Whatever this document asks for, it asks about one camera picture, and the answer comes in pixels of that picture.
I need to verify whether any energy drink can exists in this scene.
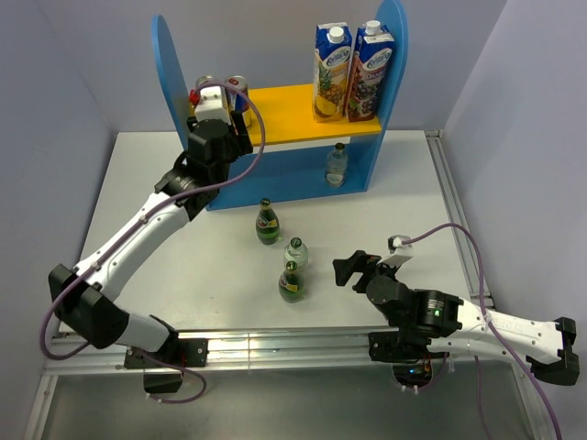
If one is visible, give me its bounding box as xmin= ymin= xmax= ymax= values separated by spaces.
xmin=226 ymin=75 xmax=252 ymax=127
xmin=194 ymin=75 xmax=216 ymax=92

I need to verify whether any green glass bottle front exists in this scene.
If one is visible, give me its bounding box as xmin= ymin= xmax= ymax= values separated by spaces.
xmin=278 ymin=260 xmax=305 ymax=303

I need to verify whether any green glass bottle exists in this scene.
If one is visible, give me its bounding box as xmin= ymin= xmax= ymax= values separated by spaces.
xmin=255 ymin=198 xmax=281 ymax=245
xmin=278 ymin=260 xmax=305 ymax=303

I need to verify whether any clear glass bottle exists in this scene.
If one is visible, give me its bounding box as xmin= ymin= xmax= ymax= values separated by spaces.
xmin=325 ymin=142 xmax=348 ymax=187
xmin=283 ymin=236 xmax=308 ymax=271

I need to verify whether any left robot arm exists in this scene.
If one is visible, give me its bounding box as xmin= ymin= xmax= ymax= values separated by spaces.
xmin=49 ymin=111 xmax=253 ymax=366

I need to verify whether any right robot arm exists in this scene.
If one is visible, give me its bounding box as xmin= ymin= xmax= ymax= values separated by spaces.
xmin=333 ymin=250 xmax=580 ymax=386

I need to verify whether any blue and yellow shelf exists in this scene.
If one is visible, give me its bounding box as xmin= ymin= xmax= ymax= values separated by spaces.
xmin=151 ymin=1 xmax=408 ymax=210

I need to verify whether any pineapple juice carton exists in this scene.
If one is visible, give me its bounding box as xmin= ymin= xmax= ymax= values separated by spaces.
xmin=312 ymin=22 xmax=352 ymax=123

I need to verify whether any berry juice carton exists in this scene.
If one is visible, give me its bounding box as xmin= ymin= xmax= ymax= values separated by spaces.
xmin=345 ymin=20 xmax=395 ymax=122

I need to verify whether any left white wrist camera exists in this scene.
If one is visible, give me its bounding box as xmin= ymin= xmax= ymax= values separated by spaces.
xmin=189 ymin=86 xmax=230 ymax=124

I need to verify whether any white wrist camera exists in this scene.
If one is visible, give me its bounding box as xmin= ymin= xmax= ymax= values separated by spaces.
xmin=380 ymin=235 xmax=414 ymax=269
xmin=189 ymin=86 xmax=230 ymax=124

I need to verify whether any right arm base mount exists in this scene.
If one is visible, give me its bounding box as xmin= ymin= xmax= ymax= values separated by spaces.
xmin=368 ymin=330 xmax=447 ymax=388

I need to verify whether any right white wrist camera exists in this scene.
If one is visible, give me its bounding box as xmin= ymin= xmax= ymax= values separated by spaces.
xmin=380 ymin=235 xmax=414 ymax=269

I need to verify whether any aluminium rail frame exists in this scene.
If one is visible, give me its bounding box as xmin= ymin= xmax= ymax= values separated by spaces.
xmin=27 ymin=131 xmax=551 ymax=439

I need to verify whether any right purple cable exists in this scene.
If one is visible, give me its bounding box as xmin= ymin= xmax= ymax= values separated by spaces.
xmin=398 ymin=223 xmax=563 ymax=440

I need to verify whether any purple cable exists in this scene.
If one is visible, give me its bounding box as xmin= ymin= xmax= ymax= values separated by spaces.
xmin=39 ymin=78 xmax=268 ymax=404
xmin=398 ymin=223 xmax=563 ymax=440

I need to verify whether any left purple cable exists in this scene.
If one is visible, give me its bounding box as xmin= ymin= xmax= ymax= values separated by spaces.
xmin=39 ymin=78 xmax=268 ymax=404

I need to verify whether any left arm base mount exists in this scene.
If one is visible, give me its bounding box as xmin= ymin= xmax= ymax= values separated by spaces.
xmin=123 ymin=337 xmax=208 ymax=404

